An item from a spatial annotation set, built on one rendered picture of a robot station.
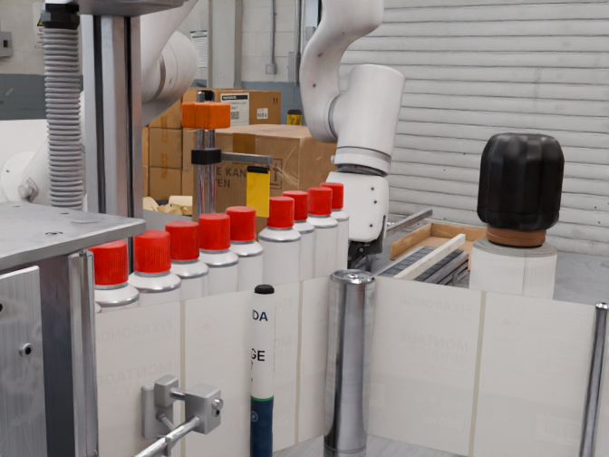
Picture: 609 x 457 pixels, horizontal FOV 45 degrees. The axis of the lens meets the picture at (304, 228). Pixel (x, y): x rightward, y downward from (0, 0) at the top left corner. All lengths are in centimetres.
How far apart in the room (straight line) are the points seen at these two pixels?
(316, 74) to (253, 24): 524
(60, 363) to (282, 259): 49
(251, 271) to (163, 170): 402
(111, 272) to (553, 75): 462
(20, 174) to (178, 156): 322
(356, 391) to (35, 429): 31
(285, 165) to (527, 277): 73
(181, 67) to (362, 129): 38
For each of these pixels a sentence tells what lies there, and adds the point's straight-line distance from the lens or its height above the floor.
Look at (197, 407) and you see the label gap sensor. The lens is 52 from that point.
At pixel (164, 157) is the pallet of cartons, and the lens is 477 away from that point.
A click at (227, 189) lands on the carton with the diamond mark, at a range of 145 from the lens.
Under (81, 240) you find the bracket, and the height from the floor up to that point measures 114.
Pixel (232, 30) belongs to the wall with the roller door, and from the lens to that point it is 645.
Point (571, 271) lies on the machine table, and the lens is 171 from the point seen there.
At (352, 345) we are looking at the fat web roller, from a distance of 61.
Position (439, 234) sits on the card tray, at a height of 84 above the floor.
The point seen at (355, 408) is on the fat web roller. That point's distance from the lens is 63.
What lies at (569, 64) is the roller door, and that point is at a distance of 509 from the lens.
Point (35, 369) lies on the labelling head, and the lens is 38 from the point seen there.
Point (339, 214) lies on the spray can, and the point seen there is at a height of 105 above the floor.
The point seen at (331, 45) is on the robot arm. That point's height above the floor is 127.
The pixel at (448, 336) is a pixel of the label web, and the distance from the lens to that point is 62.
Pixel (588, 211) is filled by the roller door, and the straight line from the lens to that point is 511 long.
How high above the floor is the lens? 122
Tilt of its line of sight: 11 degrees down
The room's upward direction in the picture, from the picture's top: 2 degrees clockwise
